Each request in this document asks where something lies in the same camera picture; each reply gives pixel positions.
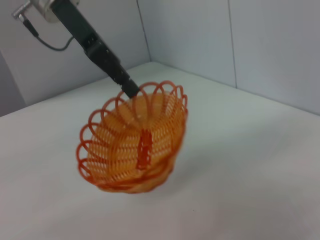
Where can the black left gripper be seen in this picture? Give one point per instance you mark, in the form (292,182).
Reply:
(75,22)

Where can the orange woven plastic basket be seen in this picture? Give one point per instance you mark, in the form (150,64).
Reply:
(120,155)

